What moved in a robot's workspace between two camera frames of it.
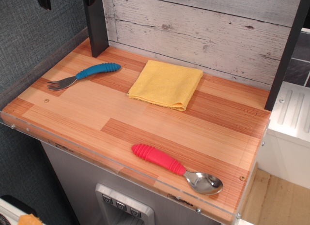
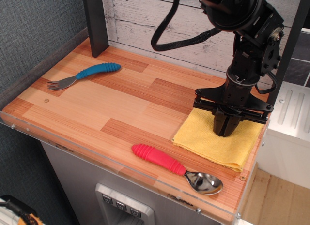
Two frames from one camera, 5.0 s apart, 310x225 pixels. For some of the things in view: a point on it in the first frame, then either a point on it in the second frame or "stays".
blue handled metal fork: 61,83 stays
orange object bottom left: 29,219 stays
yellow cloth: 172,85 -> 196,133
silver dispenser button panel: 118,208 stays
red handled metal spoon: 201,182 stays
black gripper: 44,0 -> 233,97
